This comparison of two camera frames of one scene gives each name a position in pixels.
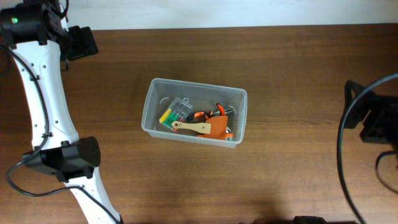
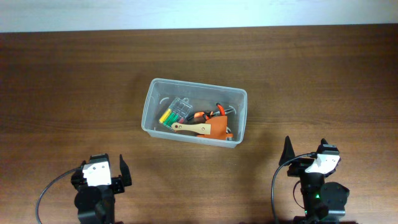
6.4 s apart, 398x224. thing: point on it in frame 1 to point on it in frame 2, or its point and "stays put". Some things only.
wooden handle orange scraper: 216,126 stays put
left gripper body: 79,45 to 117,184
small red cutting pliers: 222,109 stays put
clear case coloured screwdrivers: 179,110 stays put
